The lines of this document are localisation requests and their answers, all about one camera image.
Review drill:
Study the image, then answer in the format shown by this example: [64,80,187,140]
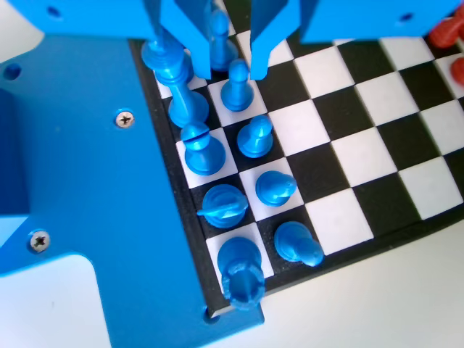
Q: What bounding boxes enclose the blue king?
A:
[141,27,210,128]

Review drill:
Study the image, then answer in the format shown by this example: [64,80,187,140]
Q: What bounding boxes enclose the silver Phillips screw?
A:
[28,230,51,253]
[115,110,136,128]

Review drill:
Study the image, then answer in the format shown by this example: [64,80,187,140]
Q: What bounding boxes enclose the red pawn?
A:
[427,14,464,49]
[449,56,464,85]

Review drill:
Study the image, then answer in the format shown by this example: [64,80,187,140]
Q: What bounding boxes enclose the blue bishop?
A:
[180,121,228,178]

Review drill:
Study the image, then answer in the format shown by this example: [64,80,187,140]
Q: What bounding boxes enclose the black and white chessboard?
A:
[128,0,464,315]

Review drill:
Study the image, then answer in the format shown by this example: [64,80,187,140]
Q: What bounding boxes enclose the blue pawn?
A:
[273,221,325,268]
[209,9,239,72]
[236,115,273,159]
[220,59,253,112]
[255,170,298,207]

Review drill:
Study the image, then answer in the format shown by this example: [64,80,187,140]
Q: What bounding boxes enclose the blue rook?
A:
[216,237,265,312]

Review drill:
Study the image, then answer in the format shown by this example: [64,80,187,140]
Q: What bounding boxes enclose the blue knight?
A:
[196,183,249,229]

